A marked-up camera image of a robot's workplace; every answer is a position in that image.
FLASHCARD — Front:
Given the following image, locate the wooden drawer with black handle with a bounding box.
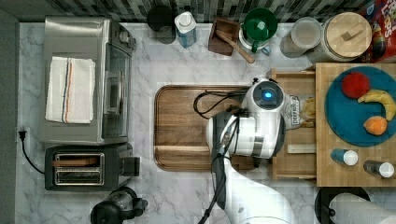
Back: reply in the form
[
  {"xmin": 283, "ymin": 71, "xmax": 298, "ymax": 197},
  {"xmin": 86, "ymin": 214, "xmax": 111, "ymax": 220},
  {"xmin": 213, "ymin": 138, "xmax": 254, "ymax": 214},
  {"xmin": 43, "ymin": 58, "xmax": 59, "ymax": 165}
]
[{"xmin": 268, "ymin": 68, "xmax": 316, "ymax": 179}]

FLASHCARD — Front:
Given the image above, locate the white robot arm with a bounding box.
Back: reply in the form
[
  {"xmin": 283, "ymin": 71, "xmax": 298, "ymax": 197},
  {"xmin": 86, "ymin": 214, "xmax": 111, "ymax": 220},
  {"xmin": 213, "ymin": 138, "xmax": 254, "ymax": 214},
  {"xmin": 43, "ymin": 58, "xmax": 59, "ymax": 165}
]
[{"xmin": 206, "ymin": 78, "xmax": 296, "ymax": 224}]

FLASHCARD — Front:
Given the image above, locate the small wooden block in drawer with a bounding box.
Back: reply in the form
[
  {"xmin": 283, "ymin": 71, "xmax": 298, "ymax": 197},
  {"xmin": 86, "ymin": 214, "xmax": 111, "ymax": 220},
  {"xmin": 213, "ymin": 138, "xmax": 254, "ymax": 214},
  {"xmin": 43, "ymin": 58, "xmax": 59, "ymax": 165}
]
[{"xmin": 287, "ymin": 144, "xmax": 317, "ymax": 154}]

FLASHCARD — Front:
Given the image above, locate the chip bag in drawer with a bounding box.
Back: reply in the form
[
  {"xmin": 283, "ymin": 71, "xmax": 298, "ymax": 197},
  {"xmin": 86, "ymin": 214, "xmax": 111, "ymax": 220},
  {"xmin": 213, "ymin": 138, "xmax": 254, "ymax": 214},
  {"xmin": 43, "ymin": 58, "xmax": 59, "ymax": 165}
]
[{"xmin": 283, "ymin": 94, "xmax": 316, "ymax": 130}]

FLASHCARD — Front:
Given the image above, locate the wooden drawer cabinet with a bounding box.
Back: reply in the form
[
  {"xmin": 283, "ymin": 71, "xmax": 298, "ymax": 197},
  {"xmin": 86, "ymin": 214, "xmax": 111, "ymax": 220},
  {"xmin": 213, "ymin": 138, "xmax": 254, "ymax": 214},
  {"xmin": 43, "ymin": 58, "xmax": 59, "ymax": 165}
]
[{"xmin": 316, "ymin": 63, "xmax": 395, "ymax": 187}]

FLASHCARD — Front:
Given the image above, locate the wooden cutting board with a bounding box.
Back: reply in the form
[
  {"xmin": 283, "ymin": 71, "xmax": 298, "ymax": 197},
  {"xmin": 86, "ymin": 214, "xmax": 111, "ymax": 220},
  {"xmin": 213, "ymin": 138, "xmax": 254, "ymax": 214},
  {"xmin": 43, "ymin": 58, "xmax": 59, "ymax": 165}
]
[{"xmin": 154, "ymin": 85, "xmax": 242, "ymax": 172}]

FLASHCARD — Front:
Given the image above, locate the brown utensil holder box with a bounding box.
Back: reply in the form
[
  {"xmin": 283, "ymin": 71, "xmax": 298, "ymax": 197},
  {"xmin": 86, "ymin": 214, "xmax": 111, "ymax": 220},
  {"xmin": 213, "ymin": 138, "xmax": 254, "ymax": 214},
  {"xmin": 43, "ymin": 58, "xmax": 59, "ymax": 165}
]
[{"xmin": 208, "ymin": 18, "xmax": 240, "ymax": 56}]

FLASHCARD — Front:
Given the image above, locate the wooden spoon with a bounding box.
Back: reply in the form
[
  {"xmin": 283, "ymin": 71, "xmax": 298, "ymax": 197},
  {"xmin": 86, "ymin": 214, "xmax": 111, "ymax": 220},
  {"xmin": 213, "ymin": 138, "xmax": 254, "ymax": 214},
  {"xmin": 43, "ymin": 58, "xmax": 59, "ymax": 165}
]
[{"xmin": 216, "ymin": 30, "xmax": 255, "ymax": 63}]

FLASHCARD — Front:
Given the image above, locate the white blue plastic bottle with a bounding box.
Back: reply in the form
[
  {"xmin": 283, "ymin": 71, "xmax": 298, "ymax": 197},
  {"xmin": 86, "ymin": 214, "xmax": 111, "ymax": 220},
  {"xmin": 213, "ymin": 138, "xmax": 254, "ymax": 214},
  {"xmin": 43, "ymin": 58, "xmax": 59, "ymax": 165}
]
[{"xmin": 175, "ymin": 11, "xmax": 197, "ymax": 49}]

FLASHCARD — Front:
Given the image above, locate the green cup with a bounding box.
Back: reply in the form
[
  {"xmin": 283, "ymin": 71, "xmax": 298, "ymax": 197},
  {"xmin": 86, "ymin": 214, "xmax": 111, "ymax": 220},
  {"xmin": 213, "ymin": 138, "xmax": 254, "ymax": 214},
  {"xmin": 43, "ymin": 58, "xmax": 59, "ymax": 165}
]
[{"xmin": 242, "ymin": 7, "xmax": 277, "ymax": 52}]

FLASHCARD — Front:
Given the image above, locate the silver toaster oven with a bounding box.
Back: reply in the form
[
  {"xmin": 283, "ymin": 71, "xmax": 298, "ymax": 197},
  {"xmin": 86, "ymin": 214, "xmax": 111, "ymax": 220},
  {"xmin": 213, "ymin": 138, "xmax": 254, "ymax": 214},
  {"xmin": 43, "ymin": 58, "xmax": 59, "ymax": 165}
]
[{"xmin": 39, "ymin": 17, "xmax": 135, "ymax": 146}]

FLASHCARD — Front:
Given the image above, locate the wooden toast slice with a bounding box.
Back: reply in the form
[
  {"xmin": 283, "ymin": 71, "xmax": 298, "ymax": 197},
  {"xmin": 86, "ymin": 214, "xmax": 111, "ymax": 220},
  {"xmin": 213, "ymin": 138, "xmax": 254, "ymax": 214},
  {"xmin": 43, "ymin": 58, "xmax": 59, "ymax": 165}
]
[{"xmin": 52, "ymin": 157, "xmax": 99, "ymax": 167}]

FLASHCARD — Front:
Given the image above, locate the black two-slot toaster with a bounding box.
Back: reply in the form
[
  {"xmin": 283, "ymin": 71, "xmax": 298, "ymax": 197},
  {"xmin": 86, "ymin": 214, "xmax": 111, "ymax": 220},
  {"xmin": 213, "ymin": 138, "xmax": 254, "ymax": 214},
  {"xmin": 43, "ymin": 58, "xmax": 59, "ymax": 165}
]
[{"xmin": 45, "ymin": 143, "xmax": 140, "ymax": 192}]

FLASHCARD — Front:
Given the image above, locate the white striped folded towel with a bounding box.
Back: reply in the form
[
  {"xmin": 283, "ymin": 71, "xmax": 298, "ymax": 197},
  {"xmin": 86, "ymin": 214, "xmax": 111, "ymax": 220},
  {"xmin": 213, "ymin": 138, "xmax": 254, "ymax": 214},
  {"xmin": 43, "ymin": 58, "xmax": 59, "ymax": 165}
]
[{"xmin": 45, "ymin": 57, "xmax": 95, "ymax": 124}]

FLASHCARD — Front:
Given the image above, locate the glass jar plastic lid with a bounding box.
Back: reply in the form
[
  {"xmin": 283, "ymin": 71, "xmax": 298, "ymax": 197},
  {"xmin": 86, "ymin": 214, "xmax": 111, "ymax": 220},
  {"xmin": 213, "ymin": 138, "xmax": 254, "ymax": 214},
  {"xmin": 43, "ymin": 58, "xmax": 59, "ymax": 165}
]
[{"xmin": 280, "ymin": 17, "xmax": 322, "ymax": 58}]

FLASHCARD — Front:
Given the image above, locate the teal plate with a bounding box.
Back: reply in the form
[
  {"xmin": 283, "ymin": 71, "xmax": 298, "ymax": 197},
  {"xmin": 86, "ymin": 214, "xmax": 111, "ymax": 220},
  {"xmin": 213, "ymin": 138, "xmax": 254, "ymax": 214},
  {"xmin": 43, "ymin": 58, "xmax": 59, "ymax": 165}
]
[{"xmin": 324, "ymin": 66, "xmax": 396, "ymax": 147}]

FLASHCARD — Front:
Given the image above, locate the blue can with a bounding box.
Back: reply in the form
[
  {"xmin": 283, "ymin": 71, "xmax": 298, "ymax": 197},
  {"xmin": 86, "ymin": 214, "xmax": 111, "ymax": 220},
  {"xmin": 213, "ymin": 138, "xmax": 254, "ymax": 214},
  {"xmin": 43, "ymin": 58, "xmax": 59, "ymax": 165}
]
[{"xmin": 331, "ymin": 148, "xmax": 359, "ymax": 166}]

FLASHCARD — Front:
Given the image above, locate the red apple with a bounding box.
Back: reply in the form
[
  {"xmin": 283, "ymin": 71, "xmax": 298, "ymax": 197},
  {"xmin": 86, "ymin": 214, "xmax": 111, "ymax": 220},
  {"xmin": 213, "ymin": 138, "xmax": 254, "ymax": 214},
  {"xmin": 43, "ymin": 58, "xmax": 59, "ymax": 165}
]
[{"xmin": 342, "ymin": 72, "xmax": 370, "ymax": 99}]

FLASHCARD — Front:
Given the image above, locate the black paper towel holder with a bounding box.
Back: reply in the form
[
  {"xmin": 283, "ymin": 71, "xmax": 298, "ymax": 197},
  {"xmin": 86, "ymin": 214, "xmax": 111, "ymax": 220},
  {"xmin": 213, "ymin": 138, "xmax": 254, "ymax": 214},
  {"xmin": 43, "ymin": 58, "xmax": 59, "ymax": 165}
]
[{"xmin": 315, "ymin": 187, "xmax": 370, "ymax": 224}]

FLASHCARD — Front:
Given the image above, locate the glass jar wooden lid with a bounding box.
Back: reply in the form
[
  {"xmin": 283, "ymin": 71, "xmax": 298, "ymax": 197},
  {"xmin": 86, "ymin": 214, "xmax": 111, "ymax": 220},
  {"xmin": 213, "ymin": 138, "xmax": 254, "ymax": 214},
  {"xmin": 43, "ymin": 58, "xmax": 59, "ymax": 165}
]
[{"xmin": 306, "ymin": 12, "xmax": 372, "ymax": 63}]

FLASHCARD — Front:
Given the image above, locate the white paper towel roll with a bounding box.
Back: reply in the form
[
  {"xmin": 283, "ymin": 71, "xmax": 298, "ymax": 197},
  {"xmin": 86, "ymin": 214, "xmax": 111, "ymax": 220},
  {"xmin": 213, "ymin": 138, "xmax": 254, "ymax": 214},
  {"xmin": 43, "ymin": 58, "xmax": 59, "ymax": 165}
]
[{"xmin": 329, "ymin": 193, "xmax": 396, "ymax": 224}]

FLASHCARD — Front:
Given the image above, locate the orange fruit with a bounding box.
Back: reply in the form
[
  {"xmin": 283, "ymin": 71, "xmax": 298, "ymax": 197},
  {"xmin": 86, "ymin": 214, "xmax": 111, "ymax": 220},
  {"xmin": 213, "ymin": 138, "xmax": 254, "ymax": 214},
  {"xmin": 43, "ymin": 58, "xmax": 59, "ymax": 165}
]
[{"xmin": 363, "ymin": 116, "xmax": 388, "ymax": 135}]

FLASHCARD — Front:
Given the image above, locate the yellow banana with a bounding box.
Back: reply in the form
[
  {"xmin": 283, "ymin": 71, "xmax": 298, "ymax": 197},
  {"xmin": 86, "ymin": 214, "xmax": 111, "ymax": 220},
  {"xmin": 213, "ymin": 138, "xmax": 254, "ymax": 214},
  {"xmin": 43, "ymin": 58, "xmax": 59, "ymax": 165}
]
[{"xmin": 358, "ymin": 90, "xmax": 396, "ymax": 121}]

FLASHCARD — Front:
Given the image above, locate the grey can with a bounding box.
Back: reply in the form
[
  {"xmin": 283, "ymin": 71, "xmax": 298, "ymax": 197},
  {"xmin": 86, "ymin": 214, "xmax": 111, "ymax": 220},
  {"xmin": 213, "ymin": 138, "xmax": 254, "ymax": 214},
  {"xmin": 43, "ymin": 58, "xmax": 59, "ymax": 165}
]
[{"xmin": 363, "ymin": 161, "xmax": 395, "ymax": 178}]

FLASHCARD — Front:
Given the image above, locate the red cereal box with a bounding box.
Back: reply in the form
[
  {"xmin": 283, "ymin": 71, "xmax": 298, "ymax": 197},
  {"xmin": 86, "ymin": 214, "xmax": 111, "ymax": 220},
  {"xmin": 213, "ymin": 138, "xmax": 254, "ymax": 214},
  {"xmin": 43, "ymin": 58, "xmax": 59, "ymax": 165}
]
[{"xmin": 360, "ymin": 0, "xmax": 396, "ymax": 63}]

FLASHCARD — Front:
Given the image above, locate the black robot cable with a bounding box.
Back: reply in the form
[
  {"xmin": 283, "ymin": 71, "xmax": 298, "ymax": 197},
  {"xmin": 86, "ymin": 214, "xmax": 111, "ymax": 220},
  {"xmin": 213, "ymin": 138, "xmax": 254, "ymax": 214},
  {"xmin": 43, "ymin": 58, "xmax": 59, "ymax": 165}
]
[{"xmin": 192, "ymin": 88, "xmax": 250, "ymax": 224}]

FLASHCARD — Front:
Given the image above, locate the black toaster power cord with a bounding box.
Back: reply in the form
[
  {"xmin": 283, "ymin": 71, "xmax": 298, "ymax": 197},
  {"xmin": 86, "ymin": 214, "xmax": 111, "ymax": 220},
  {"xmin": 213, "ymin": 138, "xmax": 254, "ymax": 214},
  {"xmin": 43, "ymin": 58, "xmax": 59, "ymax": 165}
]
[{"xmin": 18, "ymin": 130, "xmax": 46, "ymax": 175}]

